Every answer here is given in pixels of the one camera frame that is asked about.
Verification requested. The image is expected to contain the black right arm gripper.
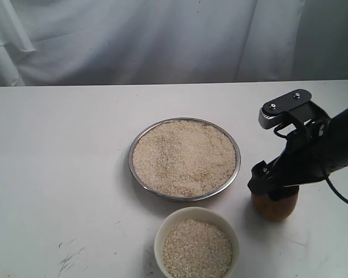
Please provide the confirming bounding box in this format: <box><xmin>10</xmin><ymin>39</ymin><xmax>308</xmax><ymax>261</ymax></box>
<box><xmin>248</xmin><ymin>121</ymin><xmax>329</xmax><ymax>202</ymax></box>

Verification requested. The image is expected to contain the brown wooden cup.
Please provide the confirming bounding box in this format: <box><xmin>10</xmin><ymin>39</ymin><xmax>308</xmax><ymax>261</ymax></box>
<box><xmin>251</xmin><ymin>185</ymin><xmax>300</xmax><ymax>222</ymax></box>

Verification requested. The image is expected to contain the round metal tray of rice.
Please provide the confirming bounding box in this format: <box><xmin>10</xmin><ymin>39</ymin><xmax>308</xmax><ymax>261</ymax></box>
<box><xmin>128</xmin><ymin>118</ymin><xmax>241</xmax><ymax>202</ymax></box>

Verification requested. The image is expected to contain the white bowl of rice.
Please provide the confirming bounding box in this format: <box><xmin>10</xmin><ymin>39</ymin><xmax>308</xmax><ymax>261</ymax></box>
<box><xmin>154</xmin><ymin>207</ymin><xmax>240</xmax><ymax>277</ymax></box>

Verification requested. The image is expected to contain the white backdrop cloth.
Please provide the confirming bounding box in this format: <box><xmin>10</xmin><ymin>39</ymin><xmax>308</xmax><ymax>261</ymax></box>
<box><xmin>0</xmin><ymin>1</ymin><xmax>348</xmax><ymax>86</ymax></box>

